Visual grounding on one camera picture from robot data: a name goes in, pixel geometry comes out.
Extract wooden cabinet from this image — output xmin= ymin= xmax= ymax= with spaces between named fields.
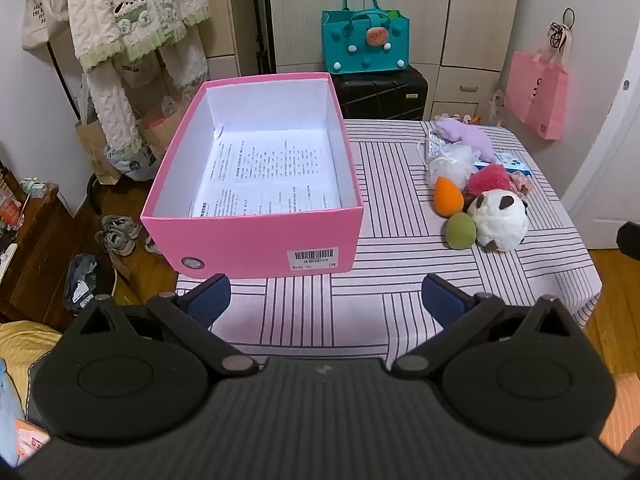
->
xmin=0 ymin=160 xmax=83 ymax=332

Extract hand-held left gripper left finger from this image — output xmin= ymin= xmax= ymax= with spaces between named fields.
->
xmin=65 ymin=274 xmax=260 ymax=378

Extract printed blanket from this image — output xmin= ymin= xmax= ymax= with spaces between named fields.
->
xmin=0 ymin=360 xmax=52 ymax=468

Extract white teal soft pack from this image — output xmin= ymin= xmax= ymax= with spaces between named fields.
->
xmin=19 ymin=176 xmax=60 ymax=199

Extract clear plastic bag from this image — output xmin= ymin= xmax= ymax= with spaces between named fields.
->
xmin=487 ymin=89 xmax=507 ymax=127

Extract blue wipes packet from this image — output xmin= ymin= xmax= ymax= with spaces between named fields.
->
xmin=474 ymin=152 xmax=534 ymax=177

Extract brown paper bag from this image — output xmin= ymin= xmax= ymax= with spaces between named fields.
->
xmin=139 ymin=102 xmax=187 ymax=160
xmin=75 ymin=102 xmax=123 ymax=186

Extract green makeup sponge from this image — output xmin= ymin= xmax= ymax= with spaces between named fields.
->
xmin=446 ymin=212 xmax=477 ymax=251

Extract beige canvas tote bag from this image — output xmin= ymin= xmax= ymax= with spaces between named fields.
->
xmin=21 ymin=0 xmax=72 ymax=67

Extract printed paper sheet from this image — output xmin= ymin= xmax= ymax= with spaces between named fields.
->
xmin=190 ymin=127 xmax=344 ymax=218

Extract purple plush toy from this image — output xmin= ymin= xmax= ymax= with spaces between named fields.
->
xmin=432 ymin=116 xmax=498 ymax=165

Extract black suitcase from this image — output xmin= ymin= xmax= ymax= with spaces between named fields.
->
xmin=332 ymin=64 xmax=430 ymax=122

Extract white door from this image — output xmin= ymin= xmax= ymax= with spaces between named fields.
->
xmin=564 ymin=0 xmax=640 ymax=251

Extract dark plastic bag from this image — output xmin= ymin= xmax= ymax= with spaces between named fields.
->
xmin=64 ymin=253 xmax=117 ymax=317

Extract pink paper bag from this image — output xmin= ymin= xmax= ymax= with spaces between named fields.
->
xmin=505 ymin=22 xmax=571 ymax=141

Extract black coat rack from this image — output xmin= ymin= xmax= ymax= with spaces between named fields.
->
xmin=12 ymin=0 xmax=83 ymax=118

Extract floral fabric scrunchie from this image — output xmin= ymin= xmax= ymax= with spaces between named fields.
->
xmin=509 ymin=172 xmax=535 ymax=197

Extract yellow striped bedding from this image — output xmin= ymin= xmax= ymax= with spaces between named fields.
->
xmin=0 ymin=321 xmax=57 ymax=411

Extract cream fleece pajama top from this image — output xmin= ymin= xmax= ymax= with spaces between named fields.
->
xmin=64 ymin=0 xmax=211 ymax=72

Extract beige wardrobe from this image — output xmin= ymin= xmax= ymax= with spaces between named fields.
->
xmin=197 ymin=0 xmax=525 ymax=122

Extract grey sneaker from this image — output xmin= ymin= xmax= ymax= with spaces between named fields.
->
xmin=101 ymin=215 xmax=143 ymax=240
xmin=95 ymin=231 xmax=137 ymax=257

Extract teal felt handbag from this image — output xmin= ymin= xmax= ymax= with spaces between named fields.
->
xmin=321 ymin=0 xmax=411 ymax=76

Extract pink fluffy puff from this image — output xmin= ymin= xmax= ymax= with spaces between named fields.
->
xmin=464 ymin=164 xmax=514 ymax=200

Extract orange makeup sponge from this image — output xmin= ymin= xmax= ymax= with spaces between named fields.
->
xmin=434 ymin=176 xmax=467 ymax=218

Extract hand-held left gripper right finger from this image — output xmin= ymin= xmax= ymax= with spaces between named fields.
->
xmin=391 ymin=274 xmax=583 ymax=378

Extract panda plush toy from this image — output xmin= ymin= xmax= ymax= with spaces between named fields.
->
xmin=469 ymin=189 xmax=530 ymax=253

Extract black hair ties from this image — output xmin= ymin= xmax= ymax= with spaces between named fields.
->
xmin=549 ymin=8 xmax=577 ymax=50

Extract cream fleece pajama pants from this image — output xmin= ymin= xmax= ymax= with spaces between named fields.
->
xmin=82 ymin=25 xmax=208 ymax=161

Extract striped tablecloth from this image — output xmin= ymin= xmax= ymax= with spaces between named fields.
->
xmin=175 ymin=119 xmax=602 ymax=361

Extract pink cardboard box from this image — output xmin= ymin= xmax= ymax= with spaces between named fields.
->
xmin=140 ymin=72 xmax=365 ymax=280

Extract white mesh bath pouf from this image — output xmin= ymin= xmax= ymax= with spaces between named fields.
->
xmin=419 ymin=132 xmax=482 ymax=190

